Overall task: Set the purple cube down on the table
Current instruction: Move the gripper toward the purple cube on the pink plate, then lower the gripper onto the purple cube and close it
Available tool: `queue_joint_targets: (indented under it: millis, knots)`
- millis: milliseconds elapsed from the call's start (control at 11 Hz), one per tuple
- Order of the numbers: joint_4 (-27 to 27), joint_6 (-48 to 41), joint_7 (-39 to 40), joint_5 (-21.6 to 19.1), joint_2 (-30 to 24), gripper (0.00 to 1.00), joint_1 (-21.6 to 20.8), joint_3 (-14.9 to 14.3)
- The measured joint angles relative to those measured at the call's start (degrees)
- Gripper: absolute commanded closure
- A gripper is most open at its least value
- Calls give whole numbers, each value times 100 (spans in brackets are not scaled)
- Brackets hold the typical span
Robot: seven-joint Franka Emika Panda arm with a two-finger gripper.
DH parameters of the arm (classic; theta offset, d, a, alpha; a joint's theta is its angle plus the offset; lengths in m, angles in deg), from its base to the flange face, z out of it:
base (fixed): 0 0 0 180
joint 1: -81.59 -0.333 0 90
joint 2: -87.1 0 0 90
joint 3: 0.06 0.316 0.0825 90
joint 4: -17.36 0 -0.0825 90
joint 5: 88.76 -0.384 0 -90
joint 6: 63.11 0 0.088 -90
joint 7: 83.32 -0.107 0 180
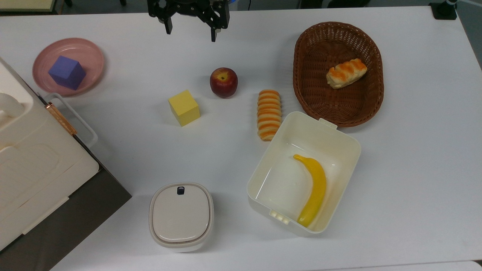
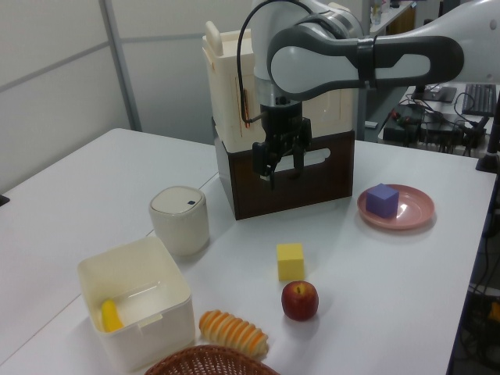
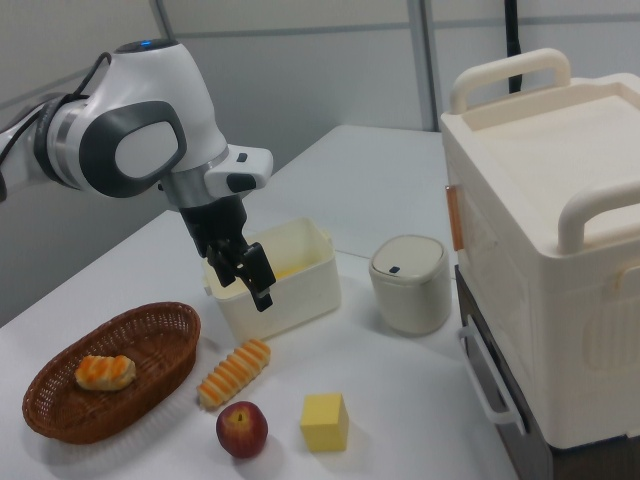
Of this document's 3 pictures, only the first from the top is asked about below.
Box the pink plate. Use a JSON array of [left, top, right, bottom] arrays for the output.
[[32, 38, 105, 97]]

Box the purple cube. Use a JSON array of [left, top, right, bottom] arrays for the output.
[[48, 55, 87, 91]]

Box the white plastic box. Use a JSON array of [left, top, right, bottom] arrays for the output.
[[247, 111, 362, 238]]

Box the cream toy oven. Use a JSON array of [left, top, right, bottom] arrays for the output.
[[0, 56, 100, 251]]

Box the brown wicker basket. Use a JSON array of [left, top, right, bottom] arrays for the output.
[[293, 21, 384, 128]]

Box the yellow banana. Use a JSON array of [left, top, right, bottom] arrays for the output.
[[293, 154, 327, 228]]

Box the red apple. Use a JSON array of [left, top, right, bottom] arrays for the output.
[[210, 67, 238, 99]]

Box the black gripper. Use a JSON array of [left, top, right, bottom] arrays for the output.
[[148, 0, 230, 43]]

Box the short striped bread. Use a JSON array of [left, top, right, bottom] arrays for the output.
[[326, 58, 368, 90]]

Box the dark brown oven base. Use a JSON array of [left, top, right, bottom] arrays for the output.
[[0, 135, 132, 271]]

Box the long striped bread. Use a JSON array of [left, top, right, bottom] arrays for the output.
[[257, 90, 282, 142]]

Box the beige board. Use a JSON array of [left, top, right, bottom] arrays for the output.
[[0, 0, 57, 14]]

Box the white door handle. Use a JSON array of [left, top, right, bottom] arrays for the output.
[[43, 93, 98, 148]]

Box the small white lidded bin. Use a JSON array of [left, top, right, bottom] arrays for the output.
[[149, 183, 214, 253]]

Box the copper oven handle strip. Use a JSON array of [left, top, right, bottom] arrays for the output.
[[45, 102, 78, 136]]

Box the yellow cube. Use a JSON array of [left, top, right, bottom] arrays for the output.
[[168, 90, 201, 127]]

